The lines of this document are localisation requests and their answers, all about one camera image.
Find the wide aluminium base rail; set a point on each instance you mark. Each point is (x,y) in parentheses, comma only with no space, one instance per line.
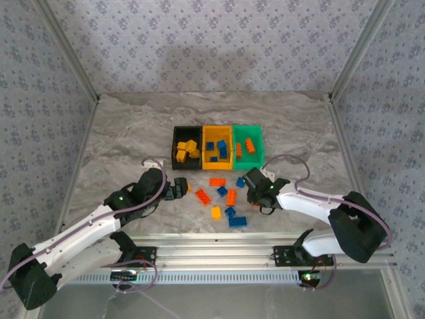
(216,252)

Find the green plastic bin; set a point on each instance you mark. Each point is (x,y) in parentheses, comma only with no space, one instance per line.
(255,159)

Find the right controller board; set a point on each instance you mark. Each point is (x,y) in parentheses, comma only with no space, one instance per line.
(308,278)

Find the aluminium frame post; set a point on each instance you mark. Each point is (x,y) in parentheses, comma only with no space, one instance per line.
(69,50)
(360,48)

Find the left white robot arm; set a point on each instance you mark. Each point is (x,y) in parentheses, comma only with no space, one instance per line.
(76,232)

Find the black plastic bin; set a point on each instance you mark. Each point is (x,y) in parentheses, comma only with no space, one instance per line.
(186,131)

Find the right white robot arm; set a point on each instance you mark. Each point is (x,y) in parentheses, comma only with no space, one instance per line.
(305,202)

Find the controller board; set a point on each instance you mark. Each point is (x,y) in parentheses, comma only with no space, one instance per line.
(124,276)
(308,278)

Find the blue two-by-four brick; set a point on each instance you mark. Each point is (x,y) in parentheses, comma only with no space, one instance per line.
(237,221)

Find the yellow plastic bin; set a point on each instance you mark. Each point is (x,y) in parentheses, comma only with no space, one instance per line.
(217,133)

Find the aluminium table side rail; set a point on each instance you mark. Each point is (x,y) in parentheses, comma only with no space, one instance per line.
(347,149)
(78,166)

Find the left controller board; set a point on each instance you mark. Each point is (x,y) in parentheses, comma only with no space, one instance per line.
(124,276)

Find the orange two-by-four brick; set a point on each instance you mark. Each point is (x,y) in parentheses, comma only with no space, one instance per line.
(203,196)
(217,181)
(249,146)
(231,197)

